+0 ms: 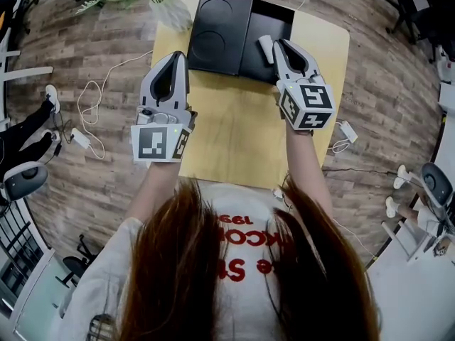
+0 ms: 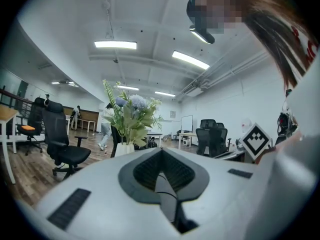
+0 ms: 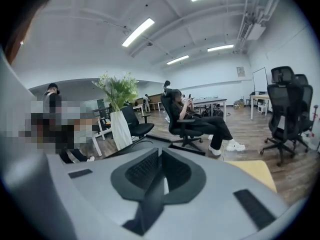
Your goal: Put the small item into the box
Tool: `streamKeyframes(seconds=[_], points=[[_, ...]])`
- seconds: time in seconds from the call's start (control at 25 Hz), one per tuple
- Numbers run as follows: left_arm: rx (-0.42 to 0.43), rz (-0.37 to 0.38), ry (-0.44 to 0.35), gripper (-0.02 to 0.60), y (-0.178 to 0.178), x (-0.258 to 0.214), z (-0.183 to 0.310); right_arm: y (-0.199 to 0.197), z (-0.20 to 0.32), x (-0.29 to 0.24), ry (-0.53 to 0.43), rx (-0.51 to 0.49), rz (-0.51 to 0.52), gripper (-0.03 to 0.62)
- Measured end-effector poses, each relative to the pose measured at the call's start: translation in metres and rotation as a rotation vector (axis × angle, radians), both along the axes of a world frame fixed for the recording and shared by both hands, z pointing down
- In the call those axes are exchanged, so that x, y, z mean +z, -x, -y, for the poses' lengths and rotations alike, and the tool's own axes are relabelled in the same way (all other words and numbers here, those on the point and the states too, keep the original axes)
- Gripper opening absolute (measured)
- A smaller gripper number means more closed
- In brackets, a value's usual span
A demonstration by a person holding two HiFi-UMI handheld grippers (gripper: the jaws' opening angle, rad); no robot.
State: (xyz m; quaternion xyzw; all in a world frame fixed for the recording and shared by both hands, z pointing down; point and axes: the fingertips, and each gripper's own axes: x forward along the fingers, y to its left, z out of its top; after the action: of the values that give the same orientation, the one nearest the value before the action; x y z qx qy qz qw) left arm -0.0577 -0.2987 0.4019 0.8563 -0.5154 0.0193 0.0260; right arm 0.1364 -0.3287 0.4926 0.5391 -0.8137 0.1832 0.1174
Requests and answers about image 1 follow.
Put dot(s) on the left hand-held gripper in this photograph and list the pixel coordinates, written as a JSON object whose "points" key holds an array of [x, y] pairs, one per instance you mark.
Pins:
{"points": [[152, 143]]}

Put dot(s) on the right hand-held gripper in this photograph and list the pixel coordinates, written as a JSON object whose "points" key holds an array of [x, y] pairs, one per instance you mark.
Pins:
{"points": [[313, 99]]}

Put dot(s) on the small white item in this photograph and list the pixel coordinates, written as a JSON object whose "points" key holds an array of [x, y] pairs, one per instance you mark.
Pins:
{"points": [[265, 48]]}

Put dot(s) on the black box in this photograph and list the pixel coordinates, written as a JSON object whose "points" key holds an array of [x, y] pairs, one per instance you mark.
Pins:
{"points": [[259, 27]]}

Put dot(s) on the person's left forearm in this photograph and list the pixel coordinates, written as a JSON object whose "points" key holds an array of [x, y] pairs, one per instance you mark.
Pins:
{"points": [[156, 187]]}

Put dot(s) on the person's right forearm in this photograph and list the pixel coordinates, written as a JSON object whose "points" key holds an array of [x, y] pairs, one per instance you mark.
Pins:
{"points": [[305, 162]]}

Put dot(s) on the black box lid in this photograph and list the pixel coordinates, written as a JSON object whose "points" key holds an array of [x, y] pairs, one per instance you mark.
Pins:
{"points": [[220, 30]]}

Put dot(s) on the white vase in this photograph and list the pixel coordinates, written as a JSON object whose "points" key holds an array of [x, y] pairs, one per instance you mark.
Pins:
{"points": [[174, 13]]}

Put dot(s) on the white power adapter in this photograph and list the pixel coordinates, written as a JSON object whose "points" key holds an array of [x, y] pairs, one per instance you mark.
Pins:
{"points": [[346, 130], [81, 138]]}

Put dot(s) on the black office chair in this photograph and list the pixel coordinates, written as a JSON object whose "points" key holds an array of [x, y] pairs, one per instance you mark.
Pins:
{"points": [[405, 2], [76, 265]]}

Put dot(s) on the white shirt with red print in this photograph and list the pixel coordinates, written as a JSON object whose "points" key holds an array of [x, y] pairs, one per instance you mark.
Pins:
{"points": [[245, 204]]}

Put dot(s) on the white desk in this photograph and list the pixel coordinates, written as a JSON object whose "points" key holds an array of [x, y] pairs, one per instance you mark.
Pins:
{"points": [[412, 290]]}

